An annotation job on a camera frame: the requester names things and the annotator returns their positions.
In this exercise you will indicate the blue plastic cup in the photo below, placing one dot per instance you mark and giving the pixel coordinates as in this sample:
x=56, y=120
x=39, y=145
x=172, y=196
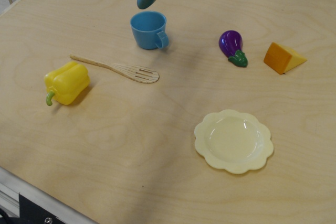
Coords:
x=148, y=28

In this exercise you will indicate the wooden slotted spatula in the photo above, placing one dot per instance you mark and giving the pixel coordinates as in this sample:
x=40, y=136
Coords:
x=135, y=73

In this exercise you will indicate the purple toy eggplant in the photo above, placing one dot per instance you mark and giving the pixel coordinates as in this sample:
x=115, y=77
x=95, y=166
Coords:
x=231, y=43

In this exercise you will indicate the yellow toy bell pepper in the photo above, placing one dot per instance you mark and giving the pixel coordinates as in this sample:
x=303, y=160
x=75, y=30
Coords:
x=66, y=83

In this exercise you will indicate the orange toy cheese wedge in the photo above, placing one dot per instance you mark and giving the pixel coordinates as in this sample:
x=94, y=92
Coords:
x=282, y=58

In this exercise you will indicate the pale yellow scalloped plate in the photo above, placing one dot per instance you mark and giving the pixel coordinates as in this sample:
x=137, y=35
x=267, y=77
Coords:
x=233, y=141

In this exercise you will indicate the aluminium table frame rail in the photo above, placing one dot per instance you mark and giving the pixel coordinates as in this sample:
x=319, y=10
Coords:
x=12, y=186

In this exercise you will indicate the black corner bracket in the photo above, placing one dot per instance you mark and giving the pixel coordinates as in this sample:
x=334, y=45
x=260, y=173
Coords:
x=33, y=213

